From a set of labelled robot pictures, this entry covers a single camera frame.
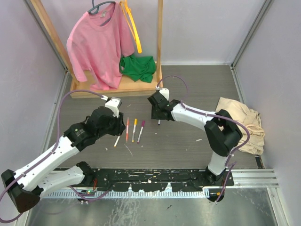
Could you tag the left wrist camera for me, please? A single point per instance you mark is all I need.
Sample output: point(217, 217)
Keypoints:
point(113, 104)

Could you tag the wooden rack right post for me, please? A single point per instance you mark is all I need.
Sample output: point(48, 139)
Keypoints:
point(160, 17)

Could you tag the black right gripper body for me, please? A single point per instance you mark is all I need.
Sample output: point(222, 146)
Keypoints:
point(155, 114)

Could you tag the beige cloth bag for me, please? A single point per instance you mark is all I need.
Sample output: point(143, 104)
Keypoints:
point(250, 119)

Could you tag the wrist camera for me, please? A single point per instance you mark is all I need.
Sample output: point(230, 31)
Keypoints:
point(163, 91)
point(113, 104)

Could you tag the white marker orange tip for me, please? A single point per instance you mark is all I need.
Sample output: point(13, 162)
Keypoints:
point(133, 134)

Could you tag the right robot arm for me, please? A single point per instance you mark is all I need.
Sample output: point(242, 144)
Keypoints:
point(221, 130)

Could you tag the white pen purple end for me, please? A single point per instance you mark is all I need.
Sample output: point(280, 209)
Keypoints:
point(140, 134)

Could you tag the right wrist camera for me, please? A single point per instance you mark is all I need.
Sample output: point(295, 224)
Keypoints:
point(163, 91)

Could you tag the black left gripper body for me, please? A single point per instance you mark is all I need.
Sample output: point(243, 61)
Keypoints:
point(114, 127)

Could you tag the pink shirt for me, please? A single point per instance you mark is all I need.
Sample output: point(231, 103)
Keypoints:
point(97, 43)

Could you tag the grey clothes hanger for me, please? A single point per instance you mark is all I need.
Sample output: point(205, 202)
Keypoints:
point(100, 7)

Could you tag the orange highlighter pen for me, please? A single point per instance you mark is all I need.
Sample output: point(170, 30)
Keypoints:
point(127, 129)

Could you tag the white pen yellow end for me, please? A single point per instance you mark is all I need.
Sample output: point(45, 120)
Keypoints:
point(117, 140)

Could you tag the green cloth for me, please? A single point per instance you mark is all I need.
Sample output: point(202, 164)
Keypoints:
point(138, 68)

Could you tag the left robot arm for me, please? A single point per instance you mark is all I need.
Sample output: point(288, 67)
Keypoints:
point(26, 186)

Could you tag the wooden rack base tray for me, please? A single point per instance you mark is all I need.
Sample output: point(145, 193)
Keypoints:
point(127, 88)

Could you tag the yellow hanger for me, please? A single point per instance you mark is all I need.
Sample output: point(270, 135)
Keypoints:
point(131, 23)

